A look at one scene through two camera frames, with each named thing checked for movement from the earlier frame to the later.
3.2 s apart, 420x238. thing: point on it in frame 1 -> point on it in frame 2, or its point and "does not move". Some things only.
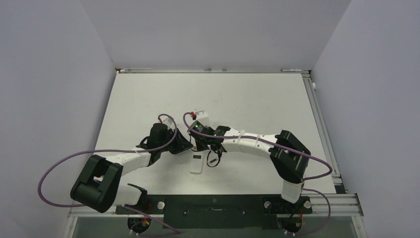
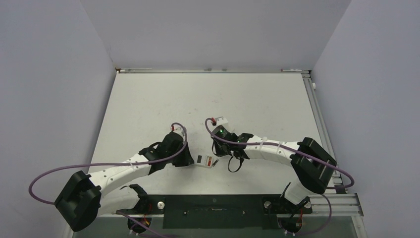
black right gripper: (199, 147) -> (219, 151)
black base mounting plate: (217, 211) does not move
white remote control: (196, 162) -> (206, 160)
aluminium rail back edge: (212, 71) does not move
